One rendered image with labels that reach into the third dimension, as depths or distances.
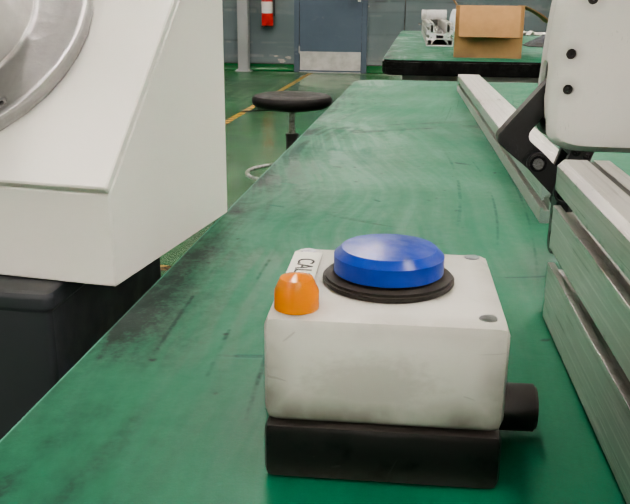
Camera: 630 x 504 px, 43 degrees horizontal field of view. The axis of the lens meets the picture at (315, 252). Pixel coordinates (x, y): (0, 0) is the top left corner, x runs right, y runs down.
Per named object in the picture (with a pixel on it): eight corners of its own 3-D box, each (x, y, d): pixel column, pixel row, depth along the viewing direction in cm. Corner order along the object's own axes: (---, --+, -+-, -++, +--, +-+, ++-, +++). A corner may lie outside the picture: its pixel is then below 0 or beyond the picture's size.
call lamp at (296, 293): (277, 298, 28) (277, 264, 27) (320, 299, 28) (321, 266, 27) (270, 313, 26) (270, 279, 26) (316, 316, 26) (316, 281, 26)
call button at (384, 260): (337, 276, 32) (338, 227, 31) (439, 281, 31) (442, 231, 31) (328, 313, 28) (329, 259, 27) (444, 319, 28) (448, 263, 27)
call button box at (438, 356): (293, 376, 36) (293, 238, 34) (517, 388, 35) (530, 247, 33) (263, 477, 28) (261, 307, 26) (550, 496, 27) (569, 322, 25)
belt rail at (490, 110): (456, 90, 152) (457, 74, 151) (478, 90, 152) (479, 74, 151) (538, 222, 61) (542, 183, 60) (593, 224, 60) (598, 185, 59)
